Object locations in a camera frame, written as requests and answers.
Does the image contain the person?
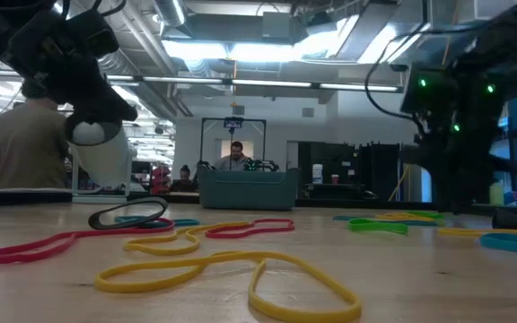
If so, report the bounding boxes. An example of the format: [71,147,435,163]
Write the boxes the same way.
[0,78,74,192]
[168,164,199,194]
[213,141,259,172]

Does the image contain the long ceiling light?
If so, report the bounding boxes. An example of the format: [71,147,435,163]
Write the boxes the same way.
[141,74,399,93]

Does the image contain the yellow rubber band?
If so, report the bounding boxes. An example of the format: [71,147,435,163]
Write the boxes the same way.
[373,211,437,223]
[436,226,517,239]
[93,249,363,323]
[122,220,253,258]

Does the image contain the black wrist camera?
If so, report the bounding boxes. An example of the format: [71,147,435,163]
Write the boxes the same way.
[65,8,121,58]
[399,62,451,117]

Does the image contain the yellow hanging cable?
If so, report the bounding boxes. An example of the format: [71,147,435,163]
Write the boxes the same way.
[388,163,410,202]

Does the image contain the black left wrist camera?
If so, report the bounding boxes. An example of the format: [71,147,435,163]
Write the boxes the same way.
[65,8,121,58]

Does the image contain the black background robot frame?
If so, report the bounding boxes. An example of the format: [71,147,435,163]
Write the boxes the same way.
[199,117,267,172]

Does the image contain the green rubber band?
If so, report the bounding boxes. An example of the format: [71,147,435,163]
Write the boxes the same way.
[346,217,410,236]
[404,209,446,221]

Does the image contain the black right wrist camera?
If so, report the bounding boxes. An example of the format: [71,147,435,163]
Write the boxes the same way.
[399,62,451,117]

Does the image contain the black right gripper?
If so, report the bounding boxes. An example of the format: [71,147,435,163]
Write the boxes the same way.
[399,106,517,214]

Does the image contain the yellow-green bottle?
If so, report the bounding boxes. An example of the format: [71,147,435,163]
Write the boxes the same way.
[489,181,505,206]

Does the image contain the red stacked stools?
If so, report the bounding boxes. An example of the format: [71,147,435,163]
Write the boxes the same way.
[150,164,172,195]

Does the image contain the silver ventilation duct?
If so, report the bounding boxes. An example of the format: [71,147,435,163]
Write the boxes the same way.
[96,0,195,120]

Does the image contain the grey ceiling box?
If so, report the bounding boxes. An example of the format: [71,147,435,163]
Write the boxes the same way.
[261,12,292,39]

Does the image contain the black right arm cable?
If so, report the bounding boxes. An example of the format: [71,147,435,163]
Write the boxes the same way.
[364,24,425,122]

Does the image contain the black cabinet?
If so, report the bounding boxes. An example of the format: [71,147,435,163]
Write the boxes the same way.
[298,142,403,201]

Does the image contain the teal plastic bin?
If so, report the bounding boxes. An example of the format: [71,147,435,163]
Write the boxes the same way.
[197,166,302,211]

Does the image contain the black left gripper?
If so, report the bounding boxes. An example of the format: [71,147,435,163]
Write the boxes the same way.
[6,12,139,124]

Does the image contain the black wide rubber band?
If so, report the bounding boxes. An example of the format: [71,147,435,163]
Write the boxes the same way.
[87,196,170,231]

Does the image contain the white cylinder with dark face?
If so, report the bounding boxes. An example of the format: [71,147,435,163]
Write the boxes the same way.
[66,118,135,188]

